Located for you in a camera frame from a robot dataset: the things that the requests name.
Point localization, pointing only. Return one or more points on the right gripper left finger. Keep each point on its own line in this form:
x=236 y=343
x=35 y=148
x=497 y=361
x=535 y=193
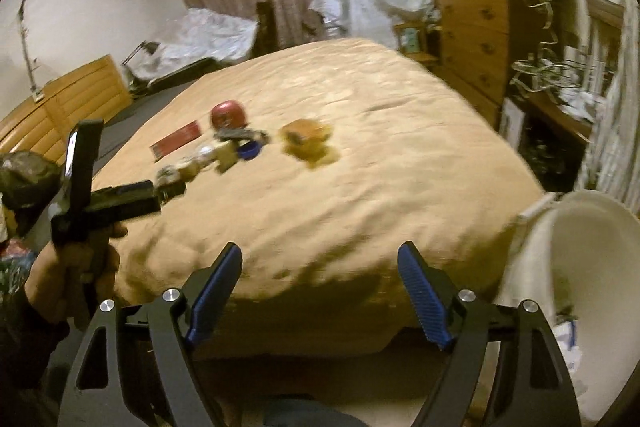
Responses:
x=207 y=292

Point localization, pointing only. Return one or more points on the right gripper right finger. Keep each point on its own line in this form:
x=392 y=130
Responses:
x=432 y=295

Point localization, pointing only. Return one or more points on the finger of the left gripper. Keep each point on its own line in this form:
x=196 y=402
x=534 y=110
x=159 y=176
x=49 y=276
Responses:
x=124 y=202

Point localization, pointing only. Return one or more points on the yellow sponge block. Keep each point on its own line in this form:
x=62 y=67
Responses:
x=226 y=156

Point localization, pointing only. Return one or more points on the white trash bucket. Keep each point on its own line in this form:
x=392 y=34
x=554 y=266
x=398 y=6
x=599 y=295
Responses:
x=577 y=256

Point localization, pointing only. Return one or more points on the person left hand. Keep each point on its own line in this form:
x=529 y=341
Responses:
x=49 y=286

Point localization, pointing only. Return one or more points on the black garbage bag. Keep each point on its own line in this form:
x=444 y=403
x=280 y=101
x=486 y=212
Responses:
x=28 y=183

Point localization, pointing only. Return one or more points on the red flat box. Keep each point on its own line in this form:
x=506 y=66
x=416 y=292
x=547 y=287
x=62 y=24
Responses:
x=175 y=140

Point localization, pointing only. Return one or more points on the wooden headboard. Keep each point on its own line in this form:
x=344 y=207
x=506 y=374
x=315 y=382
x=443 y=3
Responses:
x=93 y=91

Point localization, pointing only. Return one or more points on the dark striped cigarette pack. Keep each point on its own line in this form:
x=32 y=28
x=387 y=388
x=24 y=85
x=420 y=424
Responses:
x=242 y=134

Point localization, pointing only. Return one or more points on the blue bottle cap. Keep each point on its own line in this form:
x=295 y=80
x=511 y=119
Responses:
x=249 y=150

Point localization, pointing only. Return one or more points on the red apple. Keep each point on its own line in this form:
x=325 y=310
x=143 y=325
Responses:
x=228 y=115

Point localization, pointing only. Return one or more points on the black desk lamp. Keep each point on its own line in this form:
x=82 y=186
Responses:
x=147 y=47

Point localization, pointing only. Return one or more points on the tan bed cover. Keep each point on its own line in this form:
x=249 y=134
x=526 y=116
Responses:
x=414 y=163

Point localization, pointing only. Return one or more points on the yellow plastic wrapped item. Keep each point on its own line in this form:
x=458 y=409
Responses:
x=308 y=141

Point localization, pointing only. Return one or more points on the silver plastic sheet left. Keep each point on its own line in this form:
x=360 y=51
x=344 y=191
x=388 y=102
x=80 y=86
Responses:
x=201 y=33

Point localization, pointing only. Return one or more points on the dark wooden side table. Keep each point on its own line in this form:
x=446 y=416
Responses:
x=551 y=142

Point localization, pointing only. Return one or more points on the striped cloth cover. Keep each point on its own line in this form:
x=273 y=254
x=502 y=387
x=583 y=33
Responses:
x=611 y=162

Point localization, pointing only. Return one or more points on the small wooden chair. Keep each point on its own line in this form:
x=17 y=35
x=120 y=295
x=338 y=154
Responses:
x=412 y=43

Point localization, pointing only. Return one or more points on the wooden chest of drawers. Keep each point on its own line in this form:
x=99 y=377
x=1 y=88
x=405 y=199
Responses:
x=479 y=42

